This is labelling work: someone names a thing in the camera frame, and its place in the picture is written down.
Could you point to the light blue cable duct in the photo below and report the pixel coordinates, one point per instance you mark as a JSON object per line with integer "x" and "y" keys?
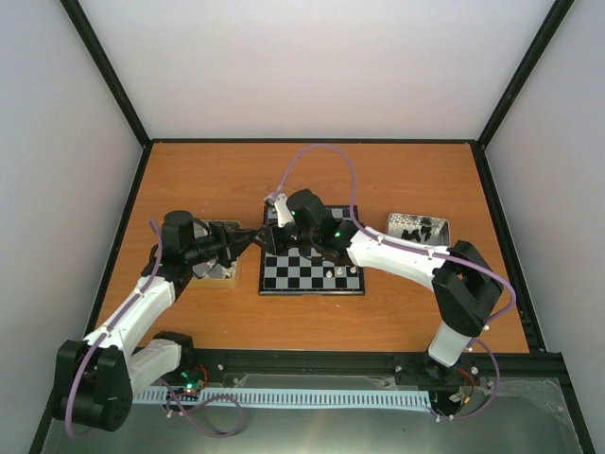
{"x": 306, "y": 399}

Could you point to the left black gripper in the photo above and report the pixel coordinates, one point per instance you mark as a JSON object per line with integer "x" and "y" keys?
{"x": 231, "y": 239}

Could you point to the clear tray of black pieces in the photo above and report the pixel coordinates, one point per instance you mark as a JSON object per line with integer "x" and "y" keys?
{"x": 424, "y": 230}

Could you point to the black and white chessboard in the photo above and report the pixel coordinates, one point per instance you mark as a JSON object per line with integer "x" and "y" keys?
{"x": 300, "y": 272}

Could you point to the green lit circuit board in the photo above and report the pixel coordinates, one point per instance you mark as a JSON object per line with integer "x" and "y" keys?
{"x": 195, "y": 379}

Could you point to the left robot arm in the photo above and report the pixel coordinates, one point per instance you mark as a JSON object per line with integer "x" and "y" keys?
{"x": 96, "y": 378}

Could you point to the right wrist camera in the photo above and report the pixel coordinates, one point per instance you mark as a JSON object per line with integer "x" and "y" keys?
{"x": 277, "y": 202}

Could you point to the tan tray of white pieces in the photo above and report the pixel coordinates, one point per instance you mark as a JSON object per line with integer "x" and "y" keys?
{"x": 211, "y": 274}

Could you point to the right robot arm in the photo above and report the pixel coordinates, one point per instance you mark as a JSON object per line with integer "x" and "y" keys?
{"x": 465, "y": 288}

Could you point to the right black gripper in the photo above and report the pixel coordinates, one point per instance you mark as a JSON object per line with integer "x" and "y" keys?
{"x": 272, "y": 247}

